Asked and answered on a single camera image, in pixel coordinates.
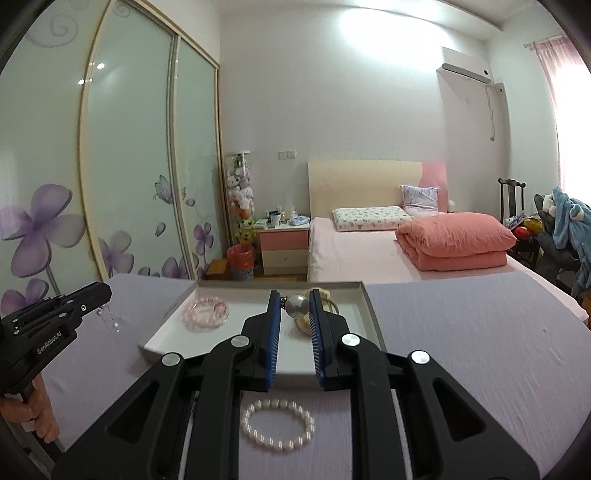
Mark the blue plush garment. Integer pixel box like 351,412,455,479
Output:
549,186,591,296

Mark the pearl earring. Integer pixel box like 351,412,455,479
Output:
283,295,311,320

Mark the floral white pillow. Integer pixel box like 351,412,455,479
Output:
332,206,411,232

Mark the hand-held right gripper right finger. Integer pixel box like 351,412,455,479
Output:
308,288,541,480

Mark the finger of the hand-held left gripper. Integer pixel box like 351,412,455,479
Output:
9,282,112,324
14,294,113,334

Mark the white air conditioner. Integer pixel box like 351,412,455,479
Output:
436,46,492,85

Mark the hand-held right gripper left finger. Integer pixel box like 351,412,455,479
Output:
51,290,282,480

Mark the small lilac cushion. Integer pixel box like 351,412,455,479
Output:
400,185,439,217

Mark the white air conditioner pipe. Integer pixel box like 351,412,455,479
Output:
485,82,504,141

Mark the pink bead bracelet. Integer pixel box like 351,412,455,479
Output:
182,298,230,330

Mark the grey shallow box tray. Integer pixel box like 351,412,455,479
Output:
137,281,387,391

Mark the pink and cream nightstand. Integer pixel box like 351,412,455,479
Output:
256,226,310,277

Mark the folded pink quilt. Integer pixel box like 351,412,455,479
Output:
396,212,518,271

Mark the yellow green plush toy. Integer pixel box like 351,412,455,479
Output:
235,217,257,245

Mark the pink curtain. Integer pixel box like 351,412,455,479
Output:
531,34,591,195

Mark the lilac table cloth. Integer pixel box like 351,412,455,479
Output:
39,270,589,480

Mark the person's left hand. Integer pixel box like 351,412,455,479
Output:
0,371,60,444

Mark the grey chair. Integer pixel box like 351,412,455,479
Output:
533,194,578,289

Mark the yellow wrist watch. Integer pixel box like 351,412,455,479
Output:
294,287,340,334

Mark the sliding door flower wardrobe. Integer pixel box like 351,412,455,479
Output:
0,0,232,319

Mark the dark wooden chair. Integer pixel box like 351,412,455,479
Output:
498,178,539,268

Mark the white pearl bracelet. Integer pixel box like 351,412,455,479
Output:
241,399,316,454

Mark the pink bed with headboard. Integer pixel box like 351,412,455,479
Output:
307,160,589,324

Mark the bin with red bag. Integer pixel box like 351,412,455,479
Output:
226,244,256,281

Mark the clear tube of plush toys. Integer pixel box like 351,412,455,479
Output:
226,151,257,245

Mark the colourful toy pile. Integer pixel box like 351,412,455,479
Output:
505,215,541,243

